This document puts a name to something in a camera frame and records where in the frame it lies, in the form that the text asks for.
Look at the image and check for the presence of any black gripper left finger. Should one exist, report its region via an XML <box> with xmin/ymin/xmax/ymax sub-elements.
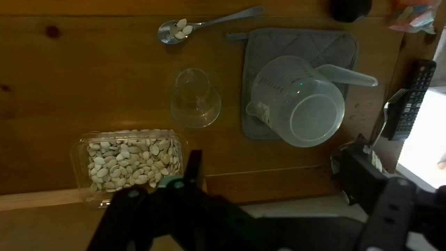
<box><xmin>88</xmin><ymin>148</ymin><xmax>262</xmax><ymax>251</ymax></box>

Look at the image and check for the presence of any clear drinking glass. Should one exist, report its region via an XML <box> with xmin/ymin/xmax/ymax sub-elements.
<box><xmin>169</xmin><ymin>67</ymin><xmax>223</xmax><ymax>130</ymax></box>

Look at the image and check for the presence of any clear tub of white beans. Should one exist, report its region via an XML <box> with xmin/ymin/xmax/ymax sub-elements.
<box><xmin>71</xmin><ymin>128</ymin><xmax>187</xmax><ymax>197</ymax></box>

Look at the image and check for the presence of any metal spoon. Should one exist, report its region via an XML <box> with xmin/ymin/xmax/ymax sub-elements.
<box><xmin>156</xmin><ymin>4</ymin><xmax>265</xmax><ymax>46</ymax></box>

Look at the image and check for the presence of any translucent plastic measuring jug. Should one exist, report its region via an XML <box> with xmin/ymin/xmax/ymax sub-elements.
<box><xmin>244</xmin><ymin>54</ymin><xmax>379</xmax><ymax>149</ymax></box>

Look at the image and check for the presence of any small white bean pile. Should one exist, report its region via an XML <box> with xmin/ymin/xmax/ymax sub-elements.
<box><xmin>173</xmin><ymin>18</ymin><xmax>195</xmax><ymax>42</ymax></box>

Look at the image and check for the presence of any grey silicone mat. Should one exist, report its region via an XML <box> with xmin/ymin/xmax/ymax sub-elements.
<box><xmin>226</xmin><ymin>28</ymin><xmax>360</xmax><ymax>142</ymax></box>

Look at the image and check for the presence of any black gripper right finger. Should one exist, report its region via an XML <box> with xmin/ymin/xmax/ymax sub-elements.
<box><xmin>333</xmin><ymin>146</ymin><xmax>446</xmax><ymax>251</ymax></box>

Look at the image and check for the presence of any black remote control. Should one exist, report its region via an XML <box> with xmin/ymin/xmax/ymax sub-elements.
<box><xmin>382</xmin><ymin>59</ymin><xmax>438</xmax><ymax>142</ymax></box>

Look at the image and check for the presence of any bag of colourful candies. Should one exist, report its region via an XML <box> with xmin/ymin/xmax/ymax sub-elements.
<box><xmin>387</xmin><ymin>0</ymin><xmax>443</xmax><ymax>36</ymax></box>

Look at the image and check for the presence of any black round object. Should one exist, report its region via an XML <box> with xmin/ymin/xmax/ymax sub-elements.
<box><xmin>328</xmin><ymin>0</ymin><xmax>374</xmax><ymax>24</ymax></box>

